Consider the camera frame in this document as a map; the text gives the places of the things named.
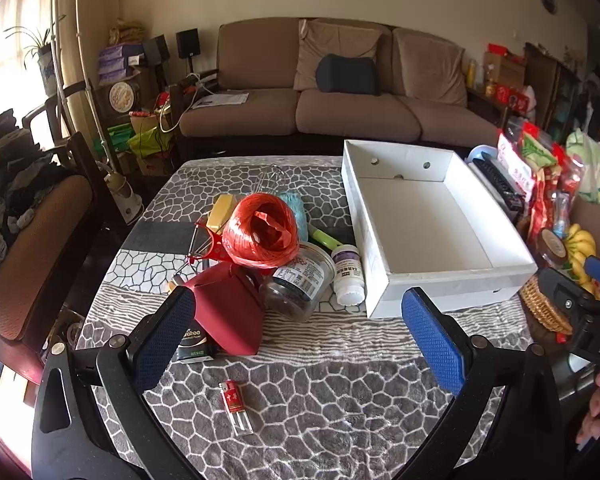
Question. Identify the potted plant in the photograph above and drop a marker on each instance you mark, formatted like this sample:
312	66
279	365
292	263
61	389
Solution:
40	52

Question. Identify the red paper gift box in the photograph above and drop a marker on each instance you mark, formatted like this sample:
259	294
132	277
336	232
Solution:
227	310

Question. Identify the brown cardboard box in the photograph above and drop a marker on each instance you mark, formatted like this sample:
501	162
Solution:
505	71

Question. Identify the dark wooden cabinet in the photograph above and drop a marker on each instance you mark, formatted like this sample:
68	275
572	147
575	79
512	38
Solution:
550	85

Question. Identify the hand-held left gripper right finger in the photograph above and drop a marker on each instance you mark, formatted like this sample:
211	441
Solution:
432	342

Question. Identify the bunch of bananas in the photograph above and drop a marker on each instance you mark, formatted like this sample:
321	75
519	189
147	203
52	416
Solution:
580	250

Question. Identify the green and white plastic bag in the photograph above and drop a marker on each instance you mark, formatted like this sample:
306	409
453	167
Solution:
590	165

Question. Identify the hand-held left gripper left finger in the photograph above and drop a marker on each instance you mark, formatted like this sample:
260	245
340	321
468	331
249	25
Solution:
165	332

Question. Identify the brown lidded jar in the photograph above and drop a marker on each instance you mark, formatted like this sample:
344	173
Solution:
552	246

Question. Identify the pile of clothes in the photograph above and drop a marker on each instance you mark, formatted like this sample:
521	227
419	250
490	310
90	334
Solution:
10	170

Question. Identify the white garment steamer stand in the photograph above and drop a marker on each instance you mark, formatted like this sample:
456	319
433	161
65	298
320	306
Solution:
65	75

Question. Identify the tan sofa cushion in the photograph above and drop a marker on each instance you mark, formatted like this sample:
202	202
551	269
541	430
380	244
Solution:
310	60
430	67

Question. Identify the white pill bottle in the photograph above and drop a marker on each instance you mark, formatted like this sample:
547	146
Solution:
347	275

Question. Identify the teal twine ball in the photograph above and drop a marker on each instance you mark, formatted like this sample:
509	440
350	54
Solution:
296	207

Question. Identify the yellow sponge block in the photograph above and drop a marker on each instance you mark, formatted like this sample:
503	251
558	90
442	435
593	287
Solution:
221	212

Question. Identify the brown sofa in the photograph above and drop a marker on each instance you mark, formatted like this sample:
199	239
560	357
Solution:
350	115

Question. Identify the clear plastic jar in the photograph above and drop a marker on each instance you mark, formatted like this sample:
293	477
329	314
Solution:
300	280

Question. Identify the red vegetable peeler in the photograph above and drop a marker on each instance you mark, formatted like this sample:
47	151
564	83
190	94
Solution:
211	250

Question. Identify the wicker basket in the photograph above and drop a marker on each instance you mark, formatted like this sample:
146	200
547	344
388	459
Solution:
545	305

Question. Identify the grey patterned tablecloth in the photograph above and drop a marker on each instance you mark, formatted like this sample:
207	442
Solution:
305	390

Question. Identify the purple carton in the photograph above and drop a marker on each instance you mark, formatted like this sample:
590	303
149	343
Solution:
120	51
115	76
112	63

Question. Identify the small black packet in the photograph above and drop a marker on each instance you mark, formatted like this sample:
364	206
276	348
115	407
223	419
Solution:
196	347

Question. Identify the red twine ball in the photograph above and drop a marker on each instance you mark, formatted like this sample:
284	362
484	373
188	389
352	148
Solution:
260	232

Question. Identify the person's right hand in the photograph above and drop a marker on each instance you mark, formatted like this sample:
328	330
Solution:
599	412

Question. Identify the wooden chair with orange seat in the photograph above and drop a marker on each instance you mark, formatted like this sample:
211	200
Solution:
35	255

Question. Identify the red snack packets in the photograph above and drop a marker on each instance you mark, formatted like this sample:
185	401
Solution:
540	170

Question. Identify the white papers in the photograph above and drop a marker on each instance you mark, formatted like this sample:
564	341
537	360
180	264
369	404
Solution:
220	99

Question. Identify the yellow bottle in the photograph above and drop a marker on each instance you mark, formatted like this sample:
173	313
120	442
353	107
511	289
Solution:
472	72

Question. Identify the black speaker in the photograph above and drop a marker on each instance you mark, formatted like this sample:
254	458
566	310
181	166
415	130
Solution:
187	42
156	50

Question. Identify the black remote keyboard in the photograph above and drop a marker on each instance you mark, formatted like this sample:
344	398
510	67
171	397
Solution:
495	175

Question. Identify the red lighter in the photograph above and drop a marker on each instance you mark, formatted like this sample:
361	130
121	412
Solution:
235	405

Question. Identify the red gift boxes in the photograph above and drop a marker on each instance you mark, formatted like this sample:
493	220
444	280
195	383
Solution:
512	97

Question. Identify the dark blue lumbar pillow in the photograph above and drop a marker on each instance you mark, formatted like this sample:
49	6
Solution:
347	75

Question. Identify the white cardboard box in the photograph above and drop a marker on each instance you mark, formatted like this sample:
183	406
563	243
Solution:
420	220

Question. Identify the round printed tin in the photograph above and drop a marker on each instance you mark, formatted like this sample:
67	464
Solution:
123	96

